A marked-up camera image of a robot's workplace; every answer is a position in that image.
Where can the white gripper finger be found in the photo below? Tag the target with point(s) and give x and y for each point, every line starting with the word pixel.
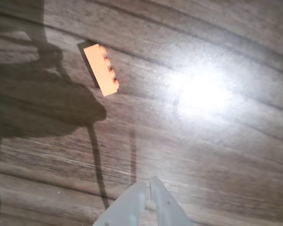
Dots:
pixel 166 207
pixel 125 207

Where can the orange lego block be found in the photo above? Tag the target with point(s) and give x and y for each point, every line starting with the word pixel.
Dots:
pixel 100 68

